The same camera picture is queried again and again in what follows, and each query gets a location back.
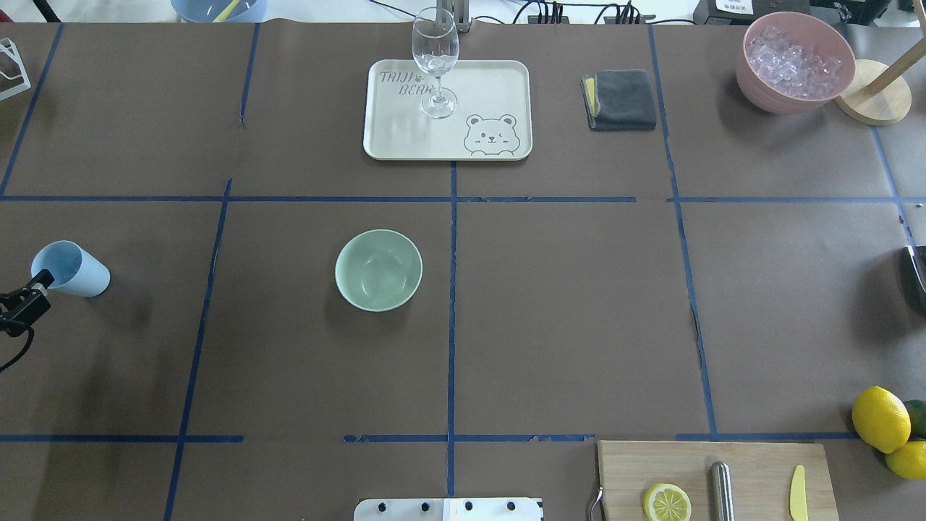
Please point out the pink bowl with ice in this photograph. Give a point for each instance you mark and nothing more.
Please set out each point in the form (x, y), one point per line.
(791, 62)

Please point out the grey folded cloth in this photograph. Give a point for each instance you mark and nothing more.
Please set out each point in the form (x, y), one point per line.
(619, 100)

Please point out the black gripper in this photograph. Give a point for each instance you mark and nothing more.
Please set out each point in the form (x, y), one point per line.
(25, 305)

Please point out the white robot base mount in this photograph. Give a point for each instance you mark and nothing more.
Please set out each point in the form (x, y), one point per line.
(478, 508)

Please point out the whole lemon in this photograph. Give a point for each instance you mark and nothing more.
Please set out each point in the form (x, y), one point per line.
(881, 419)

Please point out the blue bowl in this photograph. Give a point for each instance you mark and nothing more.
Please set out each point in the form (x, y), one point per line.
(209, 11)

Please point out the yellow plastic fork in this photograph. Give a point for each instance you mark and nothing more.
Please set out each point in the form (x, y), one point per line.
(226, 11)

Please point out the wine glass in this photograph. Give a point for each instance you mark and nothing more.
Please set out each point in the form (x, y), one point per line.
(435, 49)

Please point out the green bowl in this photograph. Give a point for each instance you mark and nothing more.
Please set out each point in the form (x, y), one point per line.
(378, 270)

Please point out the yellow plastic knife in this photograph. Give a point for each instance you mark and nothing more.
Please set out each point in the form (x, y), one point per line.
(798, 508)

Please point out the light blue cup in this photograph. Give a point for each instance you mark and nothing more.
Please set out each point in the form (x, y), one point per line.
(74, 271)

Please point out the white wire cup rack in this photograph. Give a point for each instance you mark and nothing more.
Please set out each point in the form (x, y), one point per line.
(14, 78)

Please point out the lemon half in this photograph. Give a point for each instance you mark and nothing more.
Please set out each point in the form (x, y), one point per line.
(666, 502)

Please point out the metal cylinder tool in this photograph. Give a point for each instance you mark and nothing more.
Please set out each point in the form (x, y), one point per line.
(723, 499)

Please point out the wooden paper towel stand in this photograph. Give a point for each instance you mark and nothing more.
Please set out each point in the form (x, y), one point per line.
(878, 94)

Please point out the green lime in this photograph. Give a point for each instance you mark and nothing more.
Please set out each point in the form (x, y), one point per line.
(916, 410)

